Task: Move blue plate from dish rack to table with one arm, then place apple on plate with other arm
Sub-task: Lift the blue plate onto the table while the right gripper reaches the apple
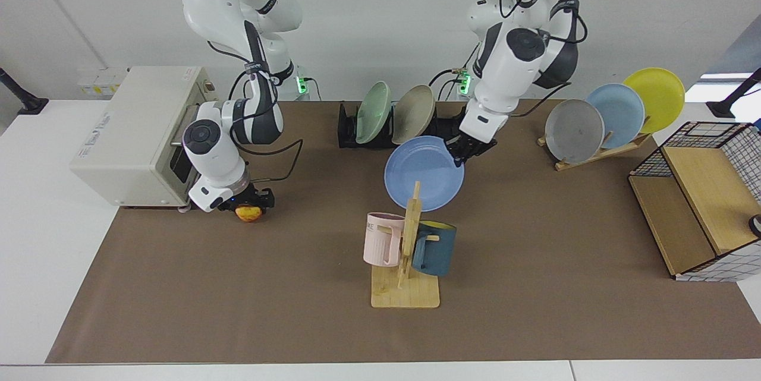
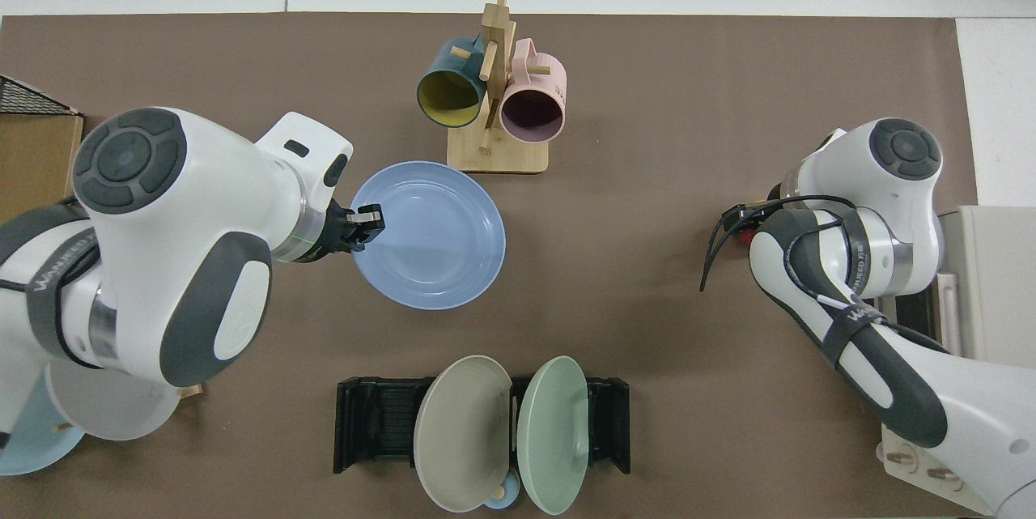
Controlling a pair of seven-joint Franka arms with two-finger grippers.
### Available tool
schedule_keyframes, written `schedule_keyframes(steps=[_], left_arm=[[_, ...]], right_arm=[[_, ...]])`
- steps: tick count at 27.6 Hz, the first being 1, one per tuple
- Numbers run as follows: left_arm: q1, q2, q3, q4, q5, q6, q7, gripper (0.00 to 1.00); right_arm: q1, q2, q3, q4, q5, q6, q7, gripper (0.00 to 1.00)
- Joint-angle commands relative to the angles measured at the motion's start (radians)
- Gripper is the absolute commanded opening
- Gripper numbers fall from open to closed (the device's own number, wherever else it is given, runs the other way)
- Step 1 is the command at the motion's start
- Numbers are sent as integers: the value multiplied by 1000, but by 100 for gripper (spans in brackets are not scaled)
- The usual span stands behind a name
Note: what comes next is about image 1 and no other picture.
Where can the red yellow apple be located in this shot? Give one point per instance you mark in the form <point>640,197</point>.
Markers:
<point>248,214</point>

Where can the beige plate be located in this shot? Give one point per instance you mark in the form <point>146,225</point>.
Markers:
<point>413,113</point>

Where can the pale green plate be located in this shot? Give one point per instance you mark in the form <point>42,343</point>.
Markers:
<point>373,113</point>

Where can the grey plate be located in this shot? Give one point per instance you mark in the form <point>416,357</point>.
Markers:
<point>574,131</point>

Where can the black dish rack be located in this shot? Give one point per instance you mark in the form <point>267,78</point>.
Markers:
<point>348,131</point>

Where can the wooden plate rack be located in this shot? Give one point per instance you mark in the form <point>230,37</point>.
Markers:
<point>624,146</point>

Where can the light blue plate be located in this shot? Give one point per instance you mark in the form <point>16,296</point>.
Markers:
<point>621,110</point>

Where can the yellow plate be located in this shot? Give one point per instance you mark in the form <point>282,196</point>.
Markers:
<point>657,95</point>

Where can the dark teal mug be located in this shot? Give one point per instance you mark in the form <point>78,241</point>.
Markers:
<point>437,253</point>

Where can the brown table cloth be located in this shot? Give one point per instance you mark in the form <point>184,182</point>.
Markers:
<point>238,298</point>

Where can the pink mug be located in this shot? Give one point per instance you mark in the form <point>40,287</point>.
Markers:
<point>377,244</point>

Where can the wooden cup stand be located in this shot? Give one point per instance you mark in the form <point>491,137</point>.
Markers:
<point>404,295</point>

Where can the pale toaster oven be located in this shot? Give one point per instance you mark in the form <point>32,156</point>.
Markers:
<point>131,131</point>

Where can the black stand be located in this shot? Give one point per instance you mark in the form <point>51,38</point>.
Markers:
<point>722,110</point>
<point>32,106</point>

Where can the white wall socket box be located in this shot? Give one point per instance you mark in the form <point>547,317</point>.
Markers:
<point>98,81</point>

